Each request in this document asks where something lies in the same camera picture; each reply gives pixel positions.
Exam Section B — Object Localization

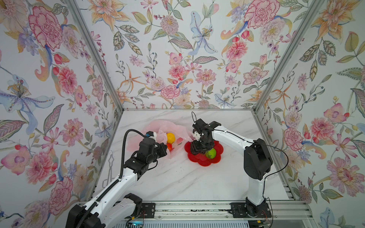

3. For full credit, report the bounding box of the red orange pepper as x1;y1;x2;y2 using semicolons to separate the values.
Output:
166;143;173;151

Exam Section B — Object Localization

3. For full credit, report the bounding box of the green lime fruit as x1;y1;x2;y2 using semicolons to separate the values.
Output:
205;148;217;160

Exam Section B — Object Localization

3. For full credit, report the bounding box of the yellow bell pepper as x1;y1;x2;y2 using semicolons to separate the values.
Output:
166;133;175;144

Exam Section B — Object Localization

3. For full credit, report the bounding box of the pink plastic bag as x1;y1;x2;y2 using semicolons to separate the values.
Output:
125;120;195;159

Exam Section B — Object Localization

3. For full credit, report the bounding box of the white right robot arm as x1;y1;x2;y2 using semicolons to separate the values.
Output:
184;119;273;218

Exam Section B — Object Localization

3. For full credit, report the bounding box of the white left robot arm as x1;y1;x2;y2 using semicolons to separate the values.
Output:
66;137;168;228

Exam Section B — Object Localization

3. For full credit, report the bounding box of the red flower-shaped plate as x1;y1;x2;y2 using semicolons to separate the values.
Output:
184;141;224;167

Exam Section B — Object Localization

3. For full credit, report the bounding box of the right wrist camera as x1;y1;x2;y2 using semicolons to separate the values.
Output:
193;130;201;141

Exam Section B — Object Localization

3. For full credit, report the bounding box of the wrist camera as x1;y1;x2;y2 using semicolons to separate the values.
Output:
193;130;201;141
145;131;157;144

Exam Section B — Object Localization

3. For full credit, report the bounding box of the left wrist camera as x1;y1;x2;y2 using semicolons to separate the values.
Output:
145;131;157;144

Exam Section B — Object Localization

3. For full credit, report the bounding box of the thin black right cable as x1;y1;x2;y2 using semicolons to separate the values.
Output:
190;111;289;197

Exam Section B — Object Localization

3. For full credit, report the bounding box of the black corrugated cable conduit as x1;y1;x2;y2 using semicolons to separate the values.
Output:
75;129;147;228

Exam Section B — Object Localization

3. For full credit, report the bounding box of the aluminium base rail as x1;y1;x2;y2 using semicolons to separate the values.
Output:
71;199;314;228

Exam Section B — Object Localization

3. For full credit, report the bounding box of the aluminium frame post left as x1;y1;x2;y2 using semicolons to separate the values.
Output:
66;0;124;113

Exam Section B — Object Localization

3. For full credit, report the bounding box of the aluminium frame post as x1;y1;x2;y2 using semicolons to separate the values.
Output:
66;0;124;113
252;1;323;114

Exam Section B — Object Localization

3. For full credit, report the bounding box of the aluminium frame post right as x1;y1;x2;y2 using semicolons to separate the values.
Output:
252;1;323;114

